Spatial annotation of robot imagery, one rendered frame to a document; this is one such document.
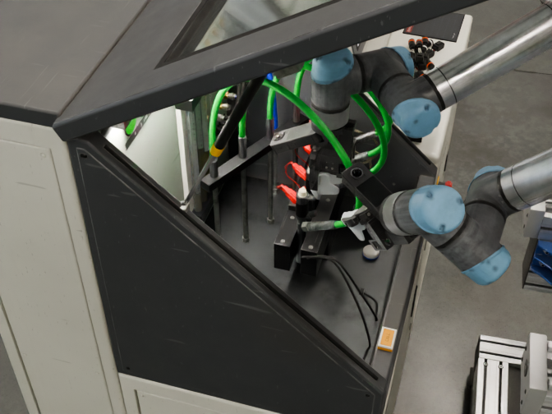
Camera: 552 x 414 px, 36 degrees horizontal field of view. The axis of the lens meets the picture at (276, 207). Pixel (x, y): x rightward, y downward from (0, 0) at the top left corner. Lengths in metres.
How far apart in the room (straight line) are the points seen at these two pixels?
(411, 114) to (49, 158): 0.63
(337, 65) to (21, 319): 0.87
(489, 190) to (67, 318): 0.90
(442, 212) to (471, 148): 2.44
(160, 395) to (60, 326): 0.27
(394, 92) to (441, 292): 1.67
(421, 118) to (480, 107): 2.49
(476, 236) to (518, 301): 1.81
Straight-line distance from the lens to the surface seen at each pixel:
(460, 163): 3.65
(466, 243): 1.35
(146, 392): 1.93
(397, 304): 1.81
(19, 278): 1.79
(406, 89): 1.53
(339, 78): 1.56
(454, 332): 3.01
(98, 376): 1.95
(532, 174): 1.40
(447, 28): 2.61
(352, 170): 1.50
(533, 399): 1.71
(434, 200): 1.30
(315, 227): 1.70
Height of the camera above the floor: 2.32
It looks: 44 degrees down
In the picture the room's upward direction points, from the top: straight up
